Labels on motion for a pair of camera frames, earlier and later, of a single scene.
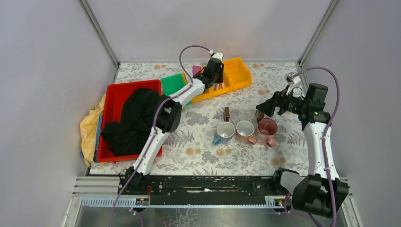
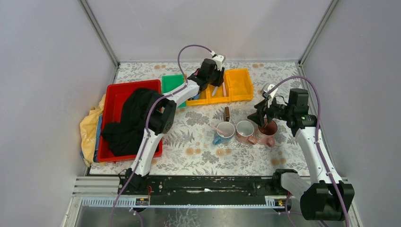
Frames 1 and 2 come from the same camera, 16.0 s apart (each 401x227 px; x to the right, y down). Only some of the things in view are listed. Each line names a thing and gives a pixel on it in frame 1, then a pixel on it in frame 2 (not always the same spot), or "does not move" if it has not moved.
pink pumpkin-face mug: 267,128 does not move
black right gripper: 278,100 to 257,117
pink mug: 245,130 does not move
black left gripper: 217,73 does not move
